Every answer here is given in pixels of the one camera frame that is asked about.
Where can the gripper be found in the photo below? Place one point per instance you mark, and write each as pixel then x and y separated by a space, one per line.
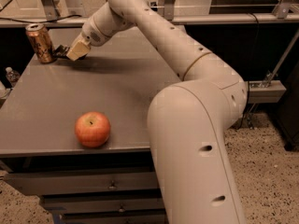
pixel 91 32

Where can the black rxbar chocolate bar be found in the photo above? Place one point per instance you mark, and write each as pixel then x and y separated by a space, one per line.
pixel 61 52

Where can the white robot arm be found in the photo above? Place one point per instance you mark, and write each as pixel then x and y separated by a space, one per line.
pixel 187 120

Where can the orange soda can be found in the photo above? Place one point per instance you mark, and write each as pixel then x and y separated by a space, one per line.
pixel 39 38

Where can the clear water bottle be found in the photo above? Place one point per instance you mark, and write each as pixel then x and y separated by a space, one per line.
pixel 13 76

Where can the red apple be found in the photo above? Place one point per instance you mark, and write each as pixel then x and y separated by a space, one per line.
pixel 92 129

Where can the grey drawer cabinet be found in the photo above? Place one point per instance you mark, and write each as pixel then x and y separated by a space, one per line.
pixel 112 184

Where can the grey metal frame rail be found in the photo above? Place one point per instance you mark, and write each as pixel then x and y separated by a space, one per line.
pixel 246 18

